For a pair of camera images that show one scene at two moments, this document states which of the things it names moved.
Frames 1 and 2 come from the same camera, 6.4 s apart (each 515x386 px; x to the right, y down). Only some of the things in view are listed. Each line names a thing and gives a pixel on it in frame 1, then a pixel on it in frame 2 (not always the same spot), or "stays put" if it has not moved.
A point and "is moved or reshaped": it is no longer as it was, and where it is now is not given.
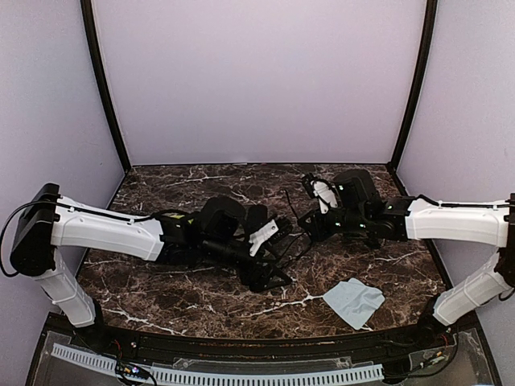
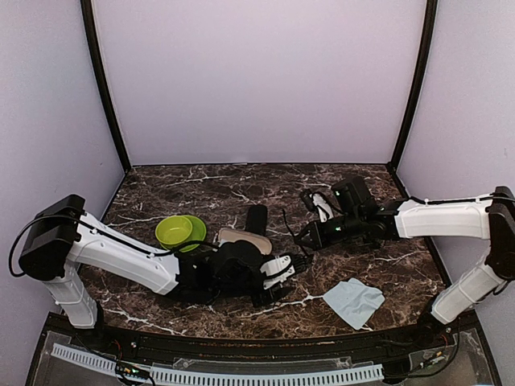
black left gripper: x=260 y=284 → x=274 y=296
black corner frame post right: x=417 y=84 stays put
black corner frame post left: x=91 y=34 stays put
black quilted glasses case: x=257 y=215 stays put
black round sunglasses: x=294 y=244 is moved or reshaped
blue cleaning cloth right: x=355 y=301 stays put
